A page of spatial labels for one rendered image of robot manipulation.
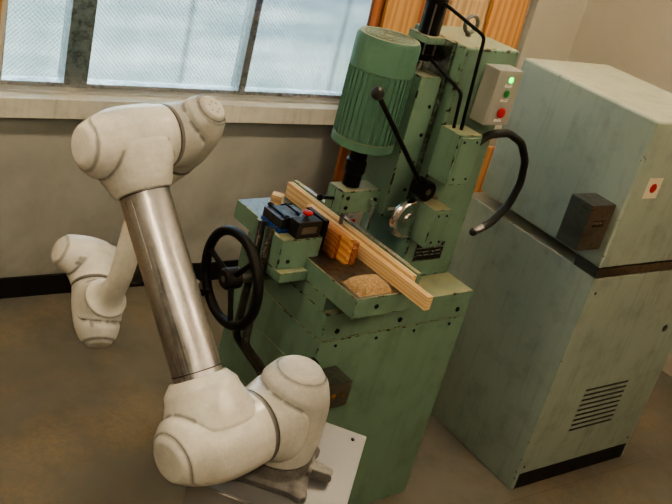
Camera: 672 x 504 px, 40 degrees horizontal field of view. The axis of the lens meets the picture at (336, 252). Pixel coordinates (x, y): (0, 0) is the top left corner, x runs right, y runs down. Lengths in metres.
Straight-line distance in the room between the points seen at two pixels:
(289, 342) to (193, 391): 0.90
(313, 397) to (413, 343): 0.97
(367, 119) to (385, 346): 0.68
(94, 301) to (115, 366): 1.31
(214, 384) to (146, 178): 0.41
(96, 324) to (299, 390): 0.60
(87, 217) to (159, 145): 2.00
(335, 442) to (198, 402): 0.51
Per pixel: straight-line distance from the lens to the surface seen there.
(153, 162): 1.83
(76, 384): 3.43
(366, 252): 2.58
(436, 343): 2.90
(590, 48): 4.97
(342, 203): 2.59
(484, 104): 2.63
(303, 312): 2.58
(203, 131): 1.91
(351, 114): 2.49
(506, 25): 4.44
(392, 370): 2.82
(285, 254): 2.49
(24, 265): 3.84
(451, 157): 2.58
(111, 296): 2.23
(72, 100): 3.53
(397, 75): 2.46
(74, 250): 2.33
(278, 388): 1.88
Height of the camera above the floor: 1.99
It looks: 25 degrees down
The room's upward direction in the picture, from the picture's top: 15 degrees clockwise
